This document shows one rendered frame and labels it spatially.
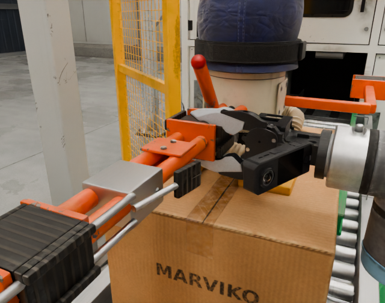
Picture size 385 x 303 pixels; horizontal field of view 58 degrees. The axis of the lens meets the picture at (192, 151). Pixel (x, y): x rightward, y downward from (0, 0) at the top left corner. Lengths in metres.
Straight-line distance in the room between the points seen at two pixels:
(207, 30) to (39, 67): 1.07
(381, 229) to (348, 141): 0.13
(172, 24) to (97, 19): 10.80
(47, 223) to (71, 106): 1.38
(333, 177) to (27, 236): 0.37
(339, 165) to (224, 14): 0.36
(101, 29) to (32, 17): 10.36
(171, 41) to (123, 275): 0.85
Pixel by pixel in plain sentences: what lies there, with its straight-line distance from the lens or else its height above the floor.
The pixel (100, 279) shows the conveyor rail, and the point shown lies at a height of 0.59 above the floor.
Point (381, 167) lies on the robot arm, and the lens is 0.49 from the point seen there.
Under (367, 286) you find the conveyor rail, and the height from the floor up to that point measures 0.59.
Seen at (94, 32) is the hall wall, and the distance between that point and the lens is 12.19.
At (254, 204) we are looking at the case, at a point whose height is 0.95.
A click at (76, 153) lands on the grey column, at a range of 1.73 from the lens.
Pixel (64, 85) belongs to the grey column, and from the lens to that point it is 1.63.
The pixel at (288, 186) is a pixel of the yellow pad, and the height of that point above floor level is 0.97.
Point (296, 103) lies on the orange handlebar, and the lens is 0.81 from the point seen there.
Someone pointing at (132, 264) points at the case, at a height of 0.82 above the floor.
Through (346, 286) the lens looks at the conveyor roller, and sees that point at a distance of 1.13.
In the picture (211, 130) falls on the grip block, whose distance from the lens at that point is 0.52.
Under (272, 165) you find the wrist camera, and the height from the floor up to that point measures 1.08.
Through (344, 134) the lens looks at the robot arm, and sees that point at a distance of 0.50.
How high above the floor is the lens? 1.26
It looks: 21 degrees down
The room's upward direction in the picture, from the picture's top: straight up
